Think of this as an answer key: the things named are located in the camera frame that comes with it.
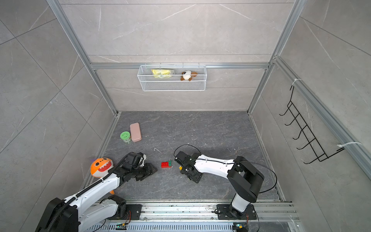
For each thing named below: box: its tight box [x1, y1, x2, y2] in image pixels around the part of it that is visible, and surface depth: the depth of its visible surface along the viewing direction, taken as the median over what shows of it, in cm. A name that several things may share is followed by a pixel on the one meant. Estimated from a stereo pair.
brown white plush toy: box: [180, 70, 199, 81], surface depth 89 cm
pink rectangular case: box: [129, 122, 143, 143], surface depth 108 cm
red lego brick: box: [160, 161, 172, 169], surface depth 90 cm
